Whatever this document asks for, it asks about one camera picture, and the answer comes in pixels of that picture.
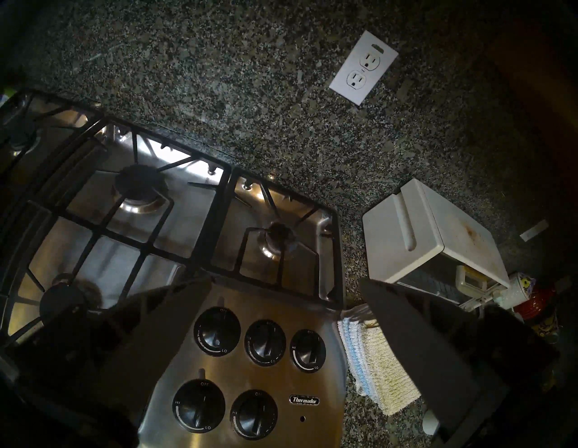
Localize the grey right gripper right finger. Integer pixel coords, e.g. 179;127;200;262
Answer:
359;278;560;441

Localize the stainless steel gas cooktop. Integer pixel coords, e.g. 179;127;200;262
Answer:
0;88;347;448

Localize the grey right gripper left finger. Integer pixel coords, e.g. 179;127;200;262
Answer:
5;275;214;425

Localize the folded yellow cloth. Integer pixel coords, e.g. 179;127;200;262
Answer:
361;323;423;416

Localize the black cast iron grate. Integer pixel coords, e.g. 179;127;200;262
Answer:
210;169;345;311
0;90;107;190
0;118;232;346

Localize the white wall switch plate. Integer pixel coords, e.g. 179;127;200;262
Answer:
519;219;549;242

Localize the white decorated jar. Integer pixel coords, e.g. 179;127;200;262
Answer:
492;271;538;312

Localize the black stove knob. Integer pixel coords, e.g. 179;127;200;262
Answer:
289;329;327;373
244;320;286;367
229;389;278;441
193;307;241;357
172;379;226;434

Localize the white paper cup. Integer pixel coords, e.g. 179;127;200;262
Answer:
422;409;441;437

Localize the white toaster oven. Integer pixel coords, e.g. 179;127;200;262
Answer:
362;178;512;312

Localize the white wall outlet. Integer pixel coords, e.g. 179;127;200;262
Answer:
329;31;399;107

